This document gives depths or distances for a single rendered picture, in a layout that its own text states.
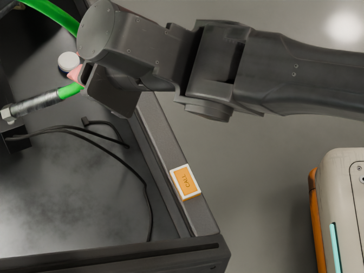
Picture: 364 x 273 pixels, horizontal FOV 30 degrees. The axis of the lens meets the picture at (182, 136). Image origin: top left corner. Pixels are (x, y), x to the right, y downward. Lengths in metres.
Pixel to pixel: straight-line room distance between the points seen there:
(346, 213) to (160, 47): 1.24
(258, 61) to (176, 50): 0.09
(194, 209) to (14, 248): 0.31
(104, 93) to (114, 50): 0.14
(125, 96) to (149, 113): 0.34
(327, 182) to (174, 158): 0.86
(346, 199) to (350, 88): 1.30
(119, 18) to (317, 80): 0.18
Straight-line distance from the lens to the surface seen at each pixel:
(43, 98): 0.86
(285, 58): 0.55
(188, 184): 1.01
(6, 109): 0.90
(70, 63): 1.25
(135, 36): 0.59
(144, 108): 1.08
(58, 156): 1.18
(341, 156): 1.85
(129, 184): 1.15
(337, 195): 1.81
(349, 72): 0.52
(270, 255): 2.01
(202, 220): 1.01
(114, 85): 0.73
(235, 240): 2.01
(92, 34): 0.62
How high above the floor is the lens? 1.90
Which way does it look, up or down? 64 degrees down
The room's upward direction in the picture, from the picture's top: 6 degrees clockwise
